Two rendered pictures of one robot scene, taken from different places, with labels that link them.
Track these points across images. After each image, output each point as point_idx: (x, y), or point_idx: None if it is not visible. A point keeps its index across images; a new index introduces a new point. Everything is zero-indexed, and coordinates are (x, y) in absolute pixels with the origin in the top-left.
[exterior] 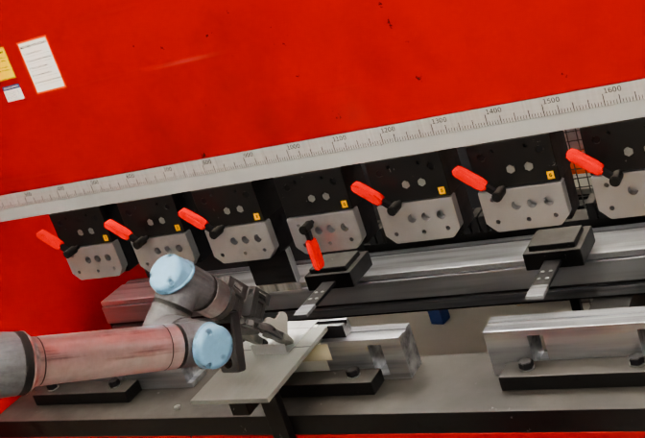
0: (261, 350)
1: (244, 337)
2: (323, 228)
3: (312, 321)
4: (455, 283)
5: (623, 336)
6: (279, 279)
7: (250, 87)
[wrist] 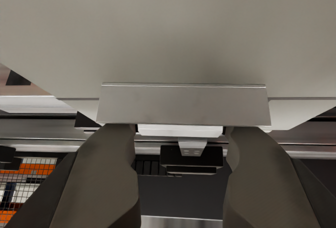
0: (218, 101)
1: (281, 192)
2: None
3: (150, 134)
4: (73, 130)
5: None
6: None
7: None
